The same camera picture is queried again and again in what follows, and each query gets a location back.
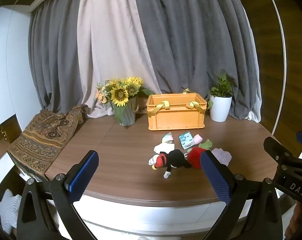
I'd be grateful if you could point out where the green plant in white pot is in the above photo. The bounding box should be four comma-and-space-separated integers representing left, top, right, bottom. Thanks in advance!
207, 72, 238, 122

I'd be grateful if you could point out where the grey curtain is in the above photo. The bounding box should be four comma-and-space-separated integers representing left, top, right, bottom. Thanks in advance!
131, 0, 263, 123
28, 0, 96, 112

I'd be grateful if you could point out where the striped white cloth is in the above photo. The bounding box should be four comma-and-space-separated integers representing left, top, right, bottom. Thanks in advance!
0, 189, 22, 234

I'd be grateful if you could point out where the black plush doll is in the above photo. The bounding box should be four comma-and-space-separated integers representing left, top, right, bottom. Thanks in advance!
148, 149, 191, 179

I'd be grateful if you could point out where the grey ribbed vase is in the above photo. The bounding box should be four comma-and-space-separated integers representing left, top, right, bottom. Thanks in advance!
113, 97, 137, 126

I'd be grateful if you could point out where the orange plastic crate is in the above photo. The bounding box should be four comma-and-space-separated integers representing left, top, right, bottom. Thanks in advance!
146, 88, 208, 131

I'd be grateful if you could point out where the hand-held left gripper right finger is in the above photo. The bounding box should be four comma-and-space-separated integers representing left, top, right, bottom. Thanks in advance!
200, 150, 284, 240

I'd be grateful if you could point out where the white wardrobe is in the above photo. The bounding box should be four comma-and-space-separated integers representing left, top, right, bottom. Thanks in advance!
0, 5, 41, 130

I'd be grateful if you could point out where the red plush toy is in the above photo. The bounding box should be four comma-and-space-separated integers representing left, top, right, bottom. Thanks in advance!
187, 147, 206, 169

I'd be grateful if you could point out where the blue tissue packet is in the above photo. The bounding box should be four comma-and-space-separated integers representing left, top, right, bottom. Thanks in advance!
178, 132, 194, 149

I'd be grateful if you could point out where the green frog plush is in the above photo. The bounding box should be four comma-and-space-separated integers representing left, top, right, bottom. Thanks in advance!
198, 139, 213, 152

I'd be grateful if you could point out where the white soft toy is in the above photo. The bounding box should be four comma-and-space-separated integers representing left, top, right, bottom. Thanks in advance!
154, 142, 175, 153

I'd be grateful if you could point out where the brown patterned cloth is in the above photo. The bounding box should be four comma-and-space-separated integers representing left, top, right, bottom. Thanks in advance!
7, 104, 90, 182

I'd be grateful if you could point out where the pale pink curtain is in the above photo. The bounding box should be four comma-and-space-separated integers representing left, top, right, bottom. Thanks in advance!
77, 0, 161, 119

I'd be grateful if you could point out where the sunflower bouquet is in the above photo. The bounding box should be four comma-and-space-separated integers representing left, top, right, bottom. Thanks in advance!
94, 76, 155, 120

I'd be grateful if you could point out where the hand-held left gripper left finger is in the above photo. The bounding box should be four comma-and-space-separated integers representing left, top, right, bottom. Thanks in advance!
16, 150, 99, 240

